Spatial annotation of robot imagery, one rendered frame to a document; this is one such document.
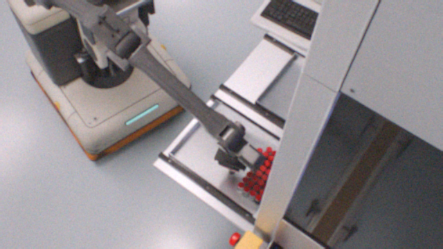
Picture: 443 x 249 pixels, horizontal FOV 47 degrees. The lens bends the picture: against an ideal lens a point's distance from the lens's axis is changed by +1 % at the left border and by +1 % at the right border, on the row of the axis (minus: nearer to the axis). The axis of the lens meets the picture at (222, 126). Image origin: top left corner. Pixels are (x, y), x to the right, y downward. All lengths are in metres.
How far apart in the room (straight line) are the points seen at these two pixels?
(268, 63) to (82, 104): 1.03
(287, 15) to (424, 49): 1.52
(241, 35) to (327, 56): 2.39
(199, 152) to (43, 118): 1.36
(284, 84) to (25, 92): 1.62
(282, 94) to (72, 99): 1.15
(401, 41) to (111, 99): 2.03
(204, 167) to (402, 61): 1.12
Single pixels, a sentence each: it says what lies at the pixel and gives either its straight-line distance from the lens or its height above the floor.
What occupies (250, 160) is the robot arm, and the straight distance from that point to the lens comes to 1.42.
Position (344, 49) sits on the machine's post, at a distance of 0.69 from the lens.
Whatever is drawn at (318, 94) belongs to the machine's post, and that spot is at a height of 1.77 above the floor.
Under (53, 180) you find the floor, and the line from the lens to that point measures 2.72.
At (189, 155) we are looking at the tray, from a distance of 1.70.
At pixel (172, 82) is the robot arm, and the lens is 1.36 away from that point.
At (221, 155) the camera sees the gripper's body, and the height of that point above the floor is 1.02.
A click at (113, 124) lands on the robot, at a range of 2.48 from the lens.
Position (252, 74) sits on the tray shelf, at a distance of 1.87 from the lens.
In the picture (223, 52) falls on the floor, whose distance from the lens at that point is 3.01.
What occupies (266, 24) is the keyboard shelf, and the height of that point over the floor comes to 0.80.
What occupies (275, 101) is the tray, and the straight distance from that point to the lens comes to 1.82.
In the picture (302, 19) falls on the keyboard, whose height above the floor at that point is 0.83.
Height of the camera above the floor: 2.43
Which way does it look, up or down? 62 degrees down
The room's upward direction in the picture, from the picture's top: 4 degrees clockwise
